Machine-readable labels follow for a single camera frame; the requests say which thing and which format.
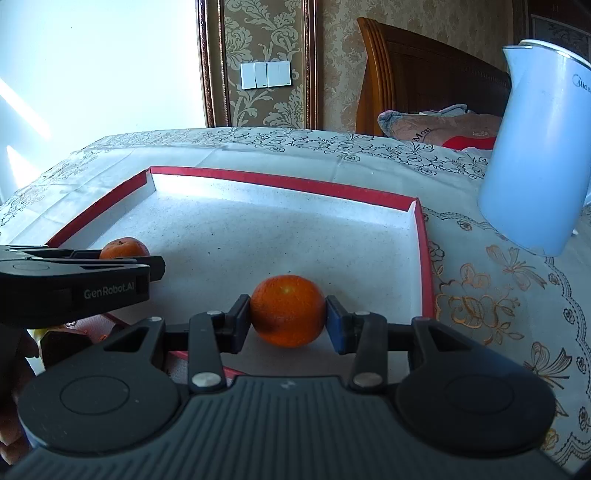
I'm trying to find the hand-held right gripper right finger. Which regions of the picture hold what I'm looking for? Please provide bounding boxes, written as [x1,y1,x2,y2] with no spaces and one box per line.
[325,295,472,389]

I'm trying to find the white wall light switch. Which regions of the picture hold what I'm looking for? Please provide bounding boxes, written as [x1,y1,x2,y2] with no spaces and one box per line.
[240,60,291,90]

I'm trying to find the cloth bundle on chair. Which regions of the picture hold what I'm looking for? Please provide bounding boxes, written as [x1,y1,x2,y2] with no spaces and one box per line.
[378,105,503,149]

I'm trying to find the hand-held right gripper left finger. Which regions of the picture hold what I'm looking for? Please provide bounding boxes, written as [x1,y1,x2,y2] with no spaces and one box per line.
[102,294,252,394]

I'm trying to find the wooden wall panel frame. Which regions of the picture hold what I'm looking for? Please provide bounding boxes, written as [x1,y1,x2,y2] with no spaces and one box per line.
[196,0,319,130]

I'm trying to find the red cloth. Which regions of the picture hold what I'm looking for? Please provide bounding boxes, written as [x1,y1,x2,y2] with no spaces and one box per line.
[443,135,497,151]

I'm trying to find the orange tangerine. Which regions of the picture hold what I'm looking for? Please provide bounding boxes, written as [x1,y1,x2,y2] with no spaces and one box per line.
[250,274,327,348]
[99,237,151,260]

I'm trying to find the white electric kettle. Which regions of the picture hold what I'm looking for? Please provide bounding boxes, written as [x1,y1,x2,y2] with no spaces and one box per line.
[477,39,591,258]

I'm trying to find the red shallow cardboard box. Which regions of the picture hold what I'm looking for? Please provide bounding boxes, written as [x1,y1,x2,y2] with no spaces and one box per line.
[44,166,435,376]

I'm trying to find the person's left hand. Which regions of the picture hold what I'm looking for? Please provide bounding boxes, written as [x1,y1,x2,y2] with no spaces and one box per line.
[0,329,47,462]

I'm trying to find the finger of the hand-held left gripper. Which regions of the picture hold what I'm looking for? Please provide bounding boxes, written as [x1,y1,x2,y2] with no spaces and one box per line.
[0,256,166,329]
[0,246,139,263]

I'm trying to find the wooden chair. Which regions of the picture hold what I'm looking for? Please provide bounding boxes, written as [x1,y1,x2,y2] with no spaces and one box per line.
[355,17,512,137]

